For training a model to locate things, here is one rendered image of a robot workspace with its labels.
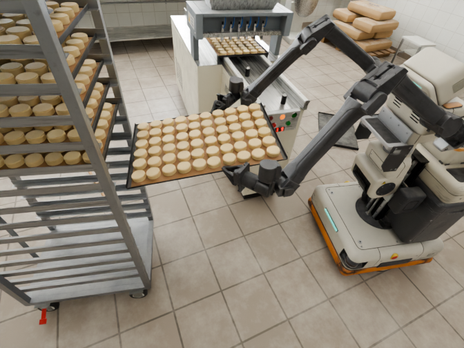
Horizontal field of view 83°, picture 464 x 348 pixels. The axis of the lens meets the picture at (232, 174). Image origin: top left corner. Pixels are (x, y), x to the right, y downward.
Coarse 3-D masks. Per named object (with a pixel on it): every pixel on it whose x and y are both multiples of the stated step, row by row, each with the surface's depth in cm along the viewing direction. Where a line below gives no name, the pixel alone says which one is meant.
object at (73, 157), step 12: (108, 108) 107; (108, 120) 104; (96, 132) 95; (0, 156) 83; (12, 156) 84; (24, 156) 87; (36, 156) 84; (48, 156) 85; (60, 156) 85; (72, 156) 85; (84, 156) 86; (0, 168) 82; (12, 168) 82
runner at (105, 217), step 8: (88, 216) 104; (96, 216) 101; (104, 216) 102; (112, 216) 102; (0, 224) 98; (8, 224) 96; (16, 224) 96; (24, 224) 97; (32, 224) 98; (40, 224) 99; (48, 224) 99; (56, 224) 100
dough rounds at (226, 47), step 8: (208, 40) 214; (216, 40) 210; (224, 40) 211; (232, 40) 212; (240, 40) 218; (248, 40) 216; (216, 48) 201; (224, 48) 202; (232, 48) 204; (240, 48) 206; (248, 48) 204; (256, 48) 205
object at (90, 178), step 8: (72, 176) 138; (80, 176) 139; (88, 176) 140; (96, 176) 141; (112, 176) 143; (120, 176) 144; (16, 184) 135; (24, 184) 136; (32, 184) 136; (40, 184) 136; (48, 184) 137; (56, 184) 137
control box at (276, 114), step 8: (272, 112) 155; (280, 112) 155; (288, 112) 156; (296, 112) 158; (272, 120) 156; (280, 120) 158; (288, 120) 160; (296, 120) 163; (280, 128) 163; (288, 128) 165
